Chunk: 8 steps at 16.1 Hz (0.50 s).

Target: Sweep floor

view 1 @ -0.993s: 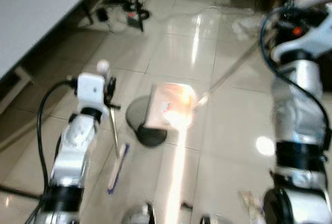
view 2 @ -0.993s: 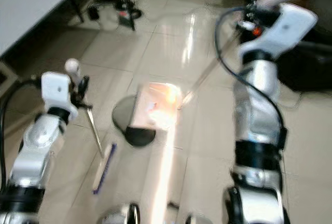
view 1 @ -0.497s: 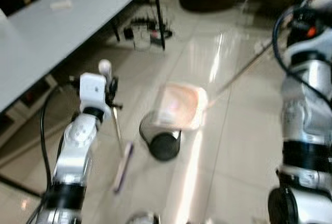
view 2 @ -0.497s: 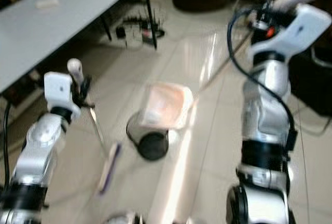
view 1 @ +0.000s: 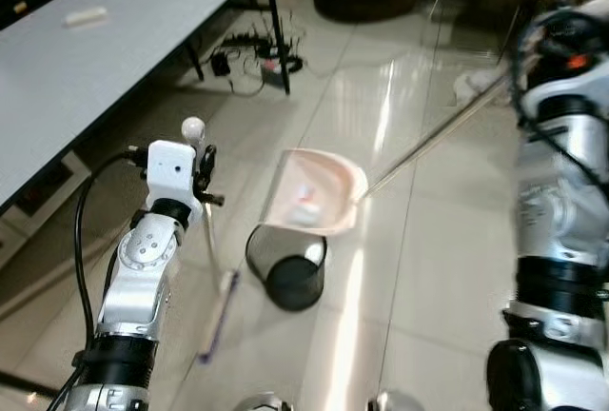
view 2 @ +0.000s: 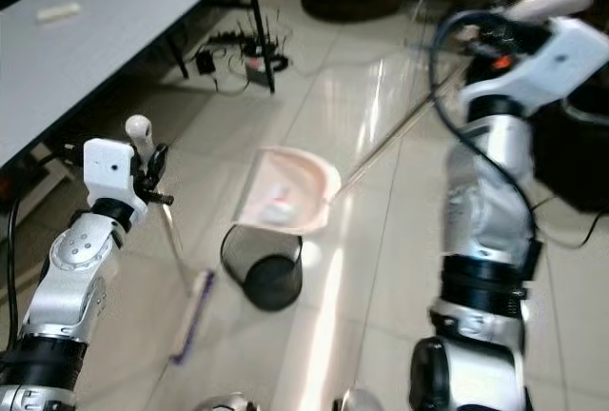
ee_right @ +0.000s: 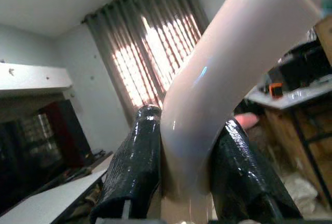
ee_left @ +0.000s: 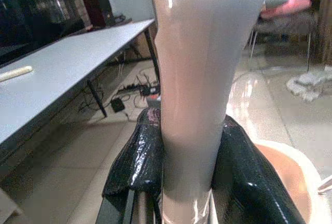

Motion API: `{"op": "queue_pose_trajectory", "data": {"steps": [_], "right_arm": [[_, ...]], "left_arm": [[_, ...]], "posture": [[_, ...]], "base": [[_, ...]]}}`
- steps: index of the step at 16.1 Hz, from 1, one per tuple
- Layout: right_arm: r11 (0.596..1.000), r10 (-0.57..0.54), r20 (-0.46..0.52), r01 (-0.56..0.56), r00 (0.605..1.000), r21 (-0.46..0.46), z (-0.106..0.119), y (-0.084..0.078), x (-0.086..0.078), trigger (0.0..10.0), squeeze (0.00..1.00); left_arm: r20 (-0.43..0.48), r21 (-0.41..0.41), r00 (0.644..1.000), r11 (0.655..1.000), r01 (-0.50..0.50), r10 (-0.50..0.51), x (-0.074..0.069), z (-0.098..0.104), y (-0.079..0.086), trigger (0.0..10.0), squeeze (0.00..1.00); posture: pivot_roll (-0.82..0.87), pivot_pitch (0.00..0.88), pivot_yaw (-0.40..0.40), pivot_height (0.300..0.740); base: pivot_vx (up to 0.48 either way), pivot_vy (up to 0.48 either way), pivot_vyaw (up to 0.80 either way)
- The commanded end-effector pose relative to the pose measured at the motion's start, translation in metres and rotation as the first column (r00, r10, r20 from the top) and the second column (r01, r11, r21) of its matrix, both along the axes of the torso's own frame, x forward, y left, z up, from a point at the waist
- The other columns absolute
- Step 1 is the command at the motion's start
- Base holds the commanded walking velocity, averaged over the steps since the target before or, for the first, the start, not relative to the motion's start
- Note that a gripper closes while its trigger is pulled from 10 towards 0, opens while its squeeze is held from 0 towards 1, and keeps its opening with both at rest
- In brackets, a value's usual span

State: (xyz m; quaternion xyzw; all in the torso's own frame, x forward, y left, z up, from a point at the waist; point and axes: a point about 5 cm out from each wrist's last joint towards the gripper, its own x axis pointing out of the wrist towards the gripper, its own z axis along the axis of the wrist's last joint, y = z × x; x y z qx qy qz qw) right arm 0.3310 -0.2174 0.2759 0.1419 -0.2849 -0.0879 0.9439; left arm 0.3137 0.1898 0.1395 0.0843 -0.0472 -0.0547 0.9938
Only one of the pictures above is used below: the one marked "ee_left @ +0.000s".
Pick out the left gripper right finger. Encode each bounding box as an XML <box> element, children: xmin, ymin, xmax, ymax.
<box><xmin>212</xmin><ymin>114</ymin><xmax>307</xmax><ymax>224</ymax></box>

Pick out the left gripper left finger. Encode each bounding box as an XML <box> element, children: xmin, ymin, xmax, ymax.
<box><xmin>102</xmin><ymin>107</ymin><xmax>166</xmax><ymax>224</ymax></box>

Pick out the beige long-handled dustpan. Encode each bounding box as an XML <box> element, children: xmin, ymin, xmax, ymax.
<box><xmin>253</xmin><ymin>140</ymin><xmax>332</xmax><ymax>224</ymax></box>

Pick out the black power adapter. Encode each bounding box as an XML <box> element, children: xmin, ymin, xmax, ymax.
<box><xmin>110</xmin><ymin>97</ymin><xmax>126</xmax><ymax>113</ymax></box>

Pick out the black power strip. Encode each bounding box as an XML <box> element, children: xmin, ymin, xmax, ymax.
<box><xmin>117</xmin><ymin>81</ymin><xmax>159</xmax><ymax>97</ymax></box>

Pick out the white mop head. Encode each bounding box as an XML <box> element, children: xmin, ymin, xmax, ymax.
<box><xmin>285</xmin><ymin>71</ymin><xmax>332</xmax><ymax>103</ymax></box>

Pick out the grey table with black legs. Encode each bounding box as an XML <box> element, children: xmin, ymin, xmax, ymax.
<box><xmin>0</xmin><ymin>18</ymin><xmax>160</xmax><ymax>157</ymax></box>

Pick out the metal-legged chair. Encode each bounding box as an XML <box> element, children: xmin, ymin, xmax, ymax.
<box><xmin>248</xmin><ymin>6</ymin><xmax>320</xmax><ymax>72</ymax></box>

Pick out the cream stick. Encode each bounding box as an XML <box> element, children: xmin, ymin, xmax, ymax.
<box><xmin>0</xmin><ymin>65</ymin><xmax>34</xmax><ymax>83</ymax></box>

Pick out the brown wooden cabinet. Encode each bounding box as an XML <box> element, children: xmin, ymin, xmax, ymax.
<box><xmin>310</xmin><ymin>0</ymin><xmax>332</xmax><ymax>66</ymax></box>

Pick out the pink cushion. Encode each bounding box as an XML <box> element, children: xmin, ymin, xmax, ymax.
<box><xmin>260</xmin><ymin>0</ymin><xmax>312</xmax><ymax>19</ymax></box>

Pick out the large black screen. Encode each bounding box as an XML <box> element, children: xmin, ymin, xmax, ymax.
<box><xmin>0</xmin><ymin>0</ymin><xmax>92</xmax><ymax>67</ymax></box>

